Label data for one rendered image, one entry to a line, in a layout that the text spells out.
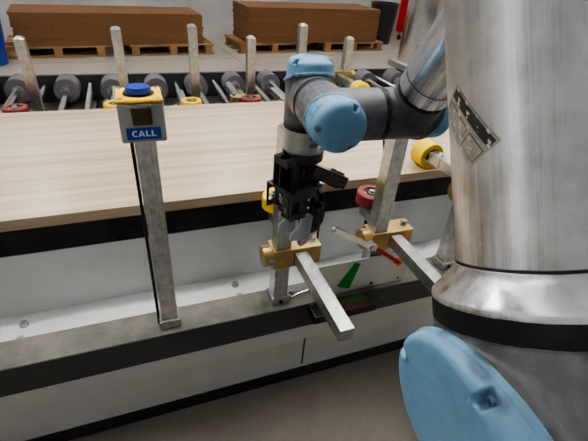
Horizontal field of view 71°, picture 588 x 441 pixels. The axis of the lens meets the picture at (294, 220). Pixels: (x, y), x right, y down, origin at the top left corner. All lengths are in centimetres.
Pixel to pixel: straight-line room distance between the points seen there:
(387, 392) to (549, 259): 157
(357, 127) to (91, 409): 127
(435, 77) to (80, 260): 90
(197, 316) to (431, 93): 71
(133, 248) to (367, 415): 107
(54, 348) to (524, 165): 94
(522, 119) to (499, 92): 2
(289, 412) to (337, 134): 128
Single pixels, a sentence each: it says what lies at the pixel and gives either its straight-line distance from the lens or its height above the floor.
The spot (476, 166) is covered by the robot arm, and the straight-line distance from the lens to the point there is 25.
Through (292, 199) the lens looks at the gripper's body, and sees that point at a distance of 70.
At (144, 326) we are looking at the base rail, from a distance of 101.
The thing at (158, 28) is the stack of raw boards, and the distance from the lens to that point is 667.
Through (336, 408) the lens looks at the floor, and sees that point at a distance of 171.
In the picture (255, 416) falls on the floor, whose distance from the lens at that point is 167.
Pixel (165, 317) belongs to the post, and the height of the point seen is 73.
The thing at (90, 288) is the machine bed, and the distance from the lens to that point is 119.
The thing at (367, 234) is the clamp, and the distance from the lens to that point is 101.
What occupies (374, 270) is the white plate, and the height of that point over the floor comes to 75.
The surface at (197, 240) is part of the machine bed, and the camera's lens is 112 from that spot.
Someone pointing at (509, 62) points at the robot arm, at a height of 139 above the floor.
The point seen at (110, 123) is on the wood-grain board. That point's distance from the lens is 153.
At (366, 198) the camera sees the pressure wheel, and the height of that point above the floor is 91.
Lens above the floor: 143
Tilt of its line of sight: 33 degrees down
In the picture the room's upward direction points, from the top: 5 degrees clockwise
